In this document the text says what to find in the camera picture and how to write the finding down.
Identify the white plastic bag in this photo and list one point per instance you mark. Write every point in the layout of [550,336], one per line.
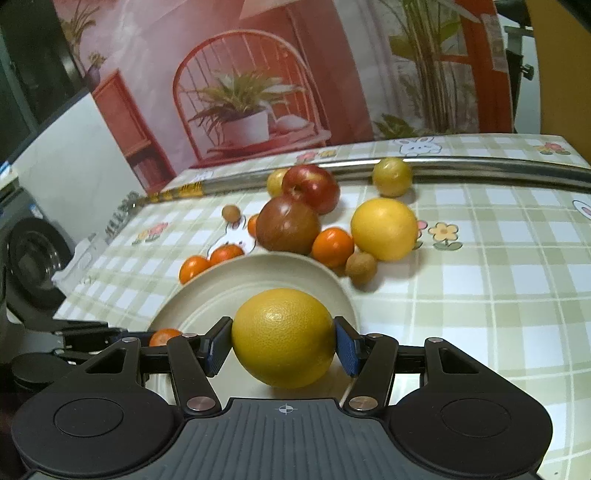
[76,272]

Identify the dark glass door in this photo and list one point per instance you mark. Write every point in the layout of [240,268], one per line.
[27,69]

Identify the beige round plate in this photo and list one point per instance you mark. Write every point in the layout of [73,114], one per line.
[277,277]

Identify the green checked tablecloth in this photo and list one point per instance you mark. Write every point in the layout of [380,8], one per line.
[508,277]

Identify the brown longan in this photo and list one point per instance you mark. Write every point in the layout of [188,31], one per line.
[231,213]
[361,267]

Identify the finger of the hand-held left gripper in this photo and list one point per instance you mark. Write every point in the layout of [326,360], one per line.
[69,356]
[106,336]

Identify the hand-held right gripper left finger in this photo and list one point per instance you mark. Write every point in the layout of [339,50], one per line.
[217,348]

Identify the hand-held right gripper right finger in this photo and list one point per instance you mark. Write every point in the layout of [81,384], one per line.
[346,346]

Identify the yellow board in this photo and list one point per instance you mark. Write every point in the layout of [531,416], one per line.
[563,69]

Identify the black stand clamp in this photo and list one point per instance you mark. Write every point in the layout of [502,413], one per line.
[515,50]

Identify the metal pole with gold end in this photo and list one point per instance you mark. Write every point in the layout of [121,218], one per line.
[485,166]

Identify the yellow green orange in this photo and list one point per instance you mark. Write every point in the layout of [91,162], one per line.
[392,176]
[275,182]

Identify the wall poster with plants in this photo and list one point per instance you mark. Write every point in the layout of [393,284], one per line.
[323,69]

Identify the yellow grapefruit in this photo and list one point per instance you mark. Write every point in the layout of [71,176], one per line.
[384,229]
[282,337]

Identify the grey washing machine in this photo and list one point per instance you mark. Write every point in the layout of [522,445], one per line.
[37,258]

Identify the orange tangerine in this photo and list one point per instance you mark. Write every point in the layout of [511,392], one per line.
[252,226]
[164,337]
[225,253]
[193,269]
[332,248]

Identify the bright red apple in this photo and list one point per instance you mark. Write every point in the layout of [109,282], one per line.
[314,187]

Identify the dark red green apple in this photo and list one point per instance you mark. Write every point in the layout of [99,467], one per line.
[288,225]

